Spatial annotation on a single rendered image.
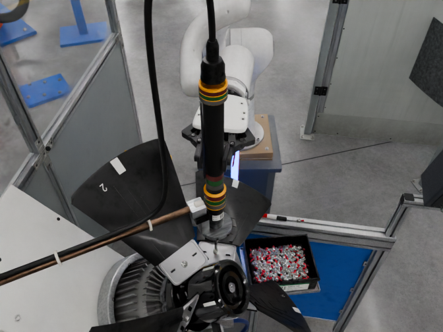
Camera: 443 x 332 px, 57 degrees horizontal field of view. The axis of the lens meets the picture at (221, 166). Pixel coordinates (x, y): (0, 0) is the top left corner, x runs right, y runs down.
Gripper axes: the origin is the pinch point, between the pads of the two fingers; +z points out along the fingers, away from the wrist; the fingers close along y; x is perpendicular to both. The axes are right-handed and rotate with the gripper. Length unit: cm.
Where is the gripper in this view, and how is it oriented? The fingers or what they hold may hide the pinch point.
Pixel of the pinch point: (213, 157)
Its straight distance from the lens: 70.9
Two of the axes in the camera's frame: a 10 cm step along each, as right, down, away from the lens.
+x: 0.0, -6.9, -7.2
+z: -1.5, 7.2, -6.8
